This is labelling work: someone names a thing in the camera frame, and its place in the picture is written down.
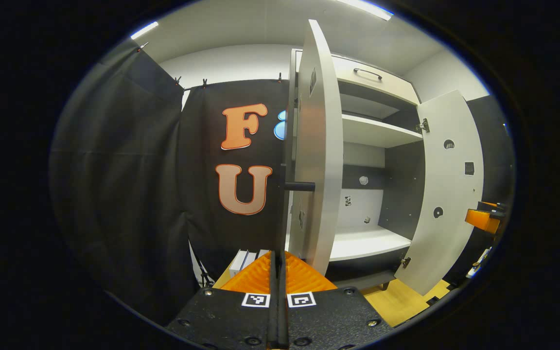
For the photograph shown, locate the ceiling light strip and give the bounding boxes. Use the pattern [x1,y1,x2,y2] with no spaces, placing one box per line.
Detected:
[130,21,160,41]

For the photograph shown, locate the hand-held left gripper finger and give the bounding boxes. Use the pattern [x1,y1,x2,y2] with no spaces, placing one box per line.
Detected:
[280,250,392,350]
[166,250,280,350]

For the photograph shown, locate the white shoe cabinet door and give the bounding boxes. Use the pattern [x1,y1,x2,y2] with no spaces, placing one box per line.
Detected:
[274,19,344,279]
[394,89,485,297]

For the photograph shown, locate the white cabinet drawer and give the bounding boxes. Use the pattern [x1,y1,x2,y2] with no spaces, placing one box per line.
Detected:
[296,49,421,107]

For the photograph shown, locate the pile of small items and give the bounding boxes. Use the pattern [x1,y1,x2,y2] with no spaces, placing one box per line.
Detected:
[466,246,494,279]

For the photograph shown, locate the black backdrop cloth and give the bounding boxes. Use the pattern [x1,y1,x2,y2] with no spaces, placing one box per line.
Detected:
[49,39,514,326]

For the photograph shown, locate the white flat boxes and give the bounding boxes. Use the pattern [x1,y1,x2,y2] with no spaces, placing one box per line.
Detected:
[229,249,271,279]

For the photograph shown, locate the white double-door shoe cabinet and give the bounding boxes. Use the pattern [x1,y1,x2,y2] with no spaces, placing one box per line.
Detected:
[287,48,429,292]

